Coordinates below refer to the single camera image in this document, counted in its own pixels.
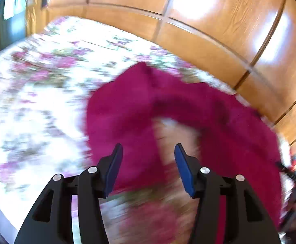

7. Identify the magenta knit garment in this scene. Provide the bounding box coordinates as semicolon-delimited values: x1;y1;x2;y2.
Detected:
86;62;281;230

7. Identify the floral bedspread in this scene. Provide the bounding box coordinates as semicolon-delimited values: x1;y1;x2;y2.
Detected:
0;15;295;244

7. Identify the wooden wardrobe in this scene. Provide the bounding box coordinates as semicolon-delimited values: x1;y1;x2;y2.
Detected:
26;0;296;153

